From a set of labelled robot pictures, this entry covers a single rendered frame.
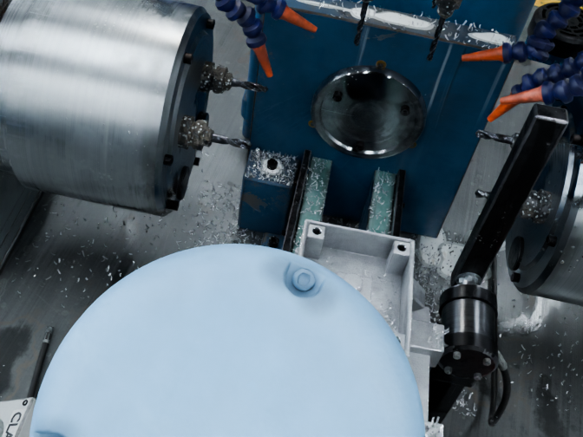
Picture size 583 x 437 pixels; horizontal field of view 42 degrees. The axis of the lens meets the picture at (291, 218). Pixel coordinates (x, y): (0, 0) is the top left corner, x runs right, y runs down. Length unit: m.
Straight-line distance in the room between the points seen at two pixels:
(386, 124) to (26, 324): 0.53
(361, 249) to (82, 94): 0.33
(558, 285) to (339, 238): 0.29
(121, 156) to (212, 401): 0.65
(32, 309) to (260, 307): 0.87
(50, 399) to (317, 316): 0.06
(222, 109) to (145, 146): 0.49
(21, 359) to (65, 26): 0.41
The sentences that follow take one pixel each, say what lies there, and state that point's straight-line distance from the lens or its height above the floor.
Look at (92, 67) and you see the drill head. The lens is 0.81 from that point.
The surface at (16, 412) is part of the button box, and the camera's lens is 0.65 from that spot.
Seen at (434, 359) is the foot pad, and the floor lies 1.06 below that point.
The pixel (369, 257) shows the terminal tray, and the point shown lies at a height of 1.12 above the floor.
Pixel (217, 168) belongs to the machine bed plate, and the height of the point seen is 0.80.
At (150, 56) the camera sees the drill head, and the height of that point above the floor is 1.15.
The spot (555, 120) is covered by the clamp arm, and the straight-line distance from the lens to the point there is 0.68.
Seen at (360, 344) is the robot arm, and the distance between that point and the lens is 0.17.
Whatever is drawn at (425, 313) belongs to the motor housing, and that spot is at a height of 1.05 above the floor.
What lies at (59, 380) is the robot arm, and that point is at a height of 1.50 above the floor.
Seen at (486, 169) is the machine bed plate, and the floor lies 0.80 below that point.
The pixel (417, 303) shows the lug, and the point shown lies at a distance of 0.72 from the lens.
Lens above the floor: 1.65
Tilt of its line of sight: 49 degrees down
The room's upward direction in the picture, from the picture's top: 11 degrees clockwise
